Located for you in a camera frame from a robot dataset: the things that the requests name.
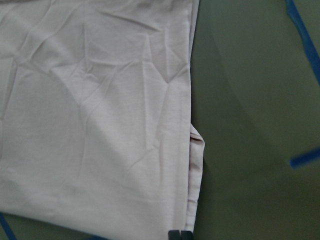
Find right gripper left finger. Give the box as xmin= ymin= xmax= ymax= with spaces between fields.
xmin=168 ymin=230 xmax=181 ymax=240

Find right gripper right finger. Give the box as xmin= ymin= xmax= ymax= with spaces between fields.
xmin=180 ymin=230 xmax=193 ymax=240

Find pink snoopy t-shirt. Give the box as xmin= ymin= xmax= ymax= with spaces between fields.
xmin=0 ymin=0 xmax=205 ymax=240

